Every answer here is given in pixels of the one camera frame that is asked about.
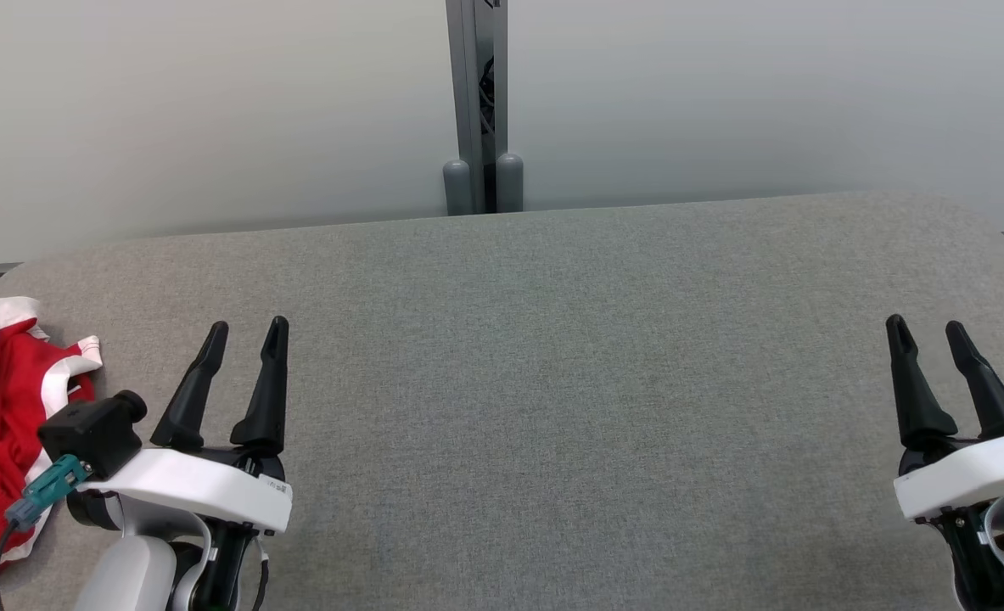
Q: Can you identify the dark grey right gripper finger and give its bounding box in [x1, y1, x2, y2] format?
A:
[885, 314, 959, 450]
[945, 320, 1004, 441]

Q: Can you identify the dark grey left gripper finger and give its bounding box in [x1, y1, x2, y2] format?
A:
[230, 316, 290, 456]
[150, 321, 230, 451]

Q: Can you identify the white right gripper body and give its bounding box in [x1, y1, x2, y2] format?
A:
[894, 428, 1004, 611]

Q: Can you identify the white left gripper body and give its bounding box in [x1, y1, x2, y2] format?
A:
[76, 447, 294, 610]

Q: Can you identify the red white basketball jersey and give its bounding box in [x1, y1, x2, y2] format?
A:
[0, 296, 104, 580]

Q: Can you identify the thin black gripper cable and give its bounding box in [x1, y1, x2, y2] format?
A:
[250, 533, 271, 611]

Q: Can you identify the black cable with teal plug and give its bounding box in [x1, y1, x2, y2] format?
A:
[0, 454, 93, 611]

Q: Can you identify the grey partition post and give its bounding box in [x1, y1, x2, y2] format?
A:
[444, 0, 525, 216]

